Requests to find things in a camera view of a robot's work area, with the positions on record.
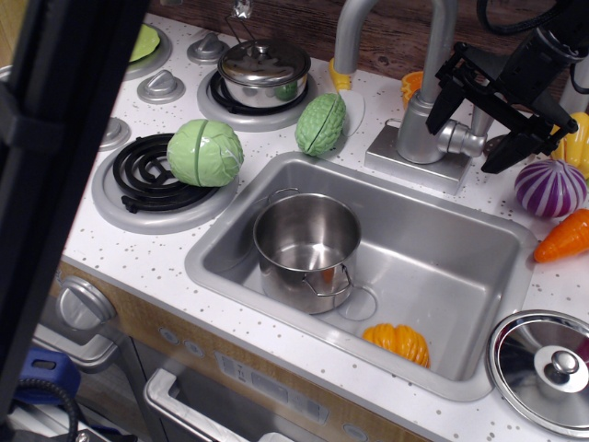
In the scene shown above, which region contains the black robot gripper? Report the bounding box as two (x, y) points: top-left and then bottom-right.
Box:
(426, 27), (579, 174)

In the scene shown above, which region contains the silver faucet lever handle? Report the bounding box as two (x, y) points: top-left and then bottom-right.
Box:
(470, 106), (494, 137)

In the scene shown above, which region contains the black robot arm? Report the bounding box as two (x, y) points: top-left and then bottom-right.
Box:
(426, 1), (588, 174)

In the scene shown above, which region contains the orange toy fruit piece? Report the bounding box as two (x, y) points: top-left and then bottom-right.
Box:
(400, 71), (423, 109)

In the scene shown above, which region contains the purple toy onion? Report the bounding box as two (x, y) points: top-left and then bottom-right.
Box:
(514, 159), (588, 217)

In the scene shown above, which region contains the yellow toy bell pepper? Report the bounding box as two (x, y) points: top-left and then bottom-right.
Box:
(550, 112), (589, 180)

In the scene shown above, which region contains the orange toy carrot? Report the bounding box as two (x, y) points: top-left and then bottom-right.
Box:
(534, 208), (588, 263)

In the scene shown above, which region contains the grey toy sink basin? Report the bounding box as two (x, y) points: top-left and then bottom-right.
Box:
(185, 153), (537, 401)

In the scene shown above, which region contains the green toy bitter melon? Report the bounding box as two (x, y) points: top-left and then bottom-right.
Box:
(294, 93), (346, 157)

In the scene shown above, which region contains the steel pot in sink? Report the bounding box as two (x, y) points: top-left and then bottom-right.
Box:
(252, 188), (362, 315)

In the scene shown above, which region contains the lidded steel pot on burner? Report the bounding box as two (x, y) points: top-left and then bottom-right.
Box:
(217, 39), (311, 109)

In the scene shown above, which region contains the orange toy pumpkin half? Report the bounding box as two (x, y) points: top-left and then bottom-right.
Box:
(363, 323), (431, 368)

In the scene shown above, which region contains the steel pot lid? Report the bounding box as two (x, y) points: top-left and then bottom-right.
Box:
(486, 309), (588, 439)

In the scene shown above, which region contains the green toy cabbage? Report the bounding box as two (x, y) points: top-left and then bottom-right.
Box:
(167, 119), (244, 187)

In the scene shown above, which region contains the grey stove knob rear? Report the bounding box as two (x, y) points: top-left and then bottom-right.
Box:
(187, 32), (229, 64)

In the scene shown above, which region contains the grey stove knob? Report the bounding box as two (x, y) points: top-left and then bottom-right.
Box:
(187, 32), (229, 64)
(98, 117), (131, 151)
(137, 69), (186, 105)

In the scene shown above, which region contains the grey stove knob middle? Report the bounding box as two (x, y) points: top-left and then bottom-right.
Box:
(137, 69), (186, 105)

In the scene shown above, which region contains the black front coil burner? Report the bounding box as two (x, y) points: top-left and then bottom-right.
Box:
(112, 134), (219, 214)

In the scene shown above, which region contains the grey stove knob front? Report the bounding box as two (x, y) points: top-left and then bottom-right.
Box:
(98, 117), (131, 151)

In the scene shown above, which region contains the silver oven dial knob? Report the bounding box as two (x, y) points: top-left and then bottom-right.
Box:
(55, 276), (117, 331)

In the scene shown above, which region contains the blue clamp tool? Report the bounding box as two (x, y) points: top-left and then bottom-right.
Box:
(15, 347), (81, 405)

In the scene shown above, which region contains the yellow handled toy knife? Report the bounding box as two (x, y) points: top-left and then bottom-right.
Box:
(329, 59), (365, 137)

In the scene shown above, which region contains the wire whisk utensil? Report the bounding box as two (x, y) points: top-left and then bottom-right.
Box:
(225, 0), (255, 42)

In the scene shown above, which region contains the black foreground camera post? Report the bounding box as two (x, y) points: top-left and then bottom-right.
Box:
(0, 0), (153, 406)

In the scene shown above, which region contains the silver oven door handle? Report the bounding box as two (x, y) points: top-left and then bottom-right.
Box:
(144, 368), (261, 441)

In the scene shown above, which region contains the black coiled cable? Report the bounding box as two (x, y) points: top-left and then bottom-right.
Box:
(13, 377), (82, 442)

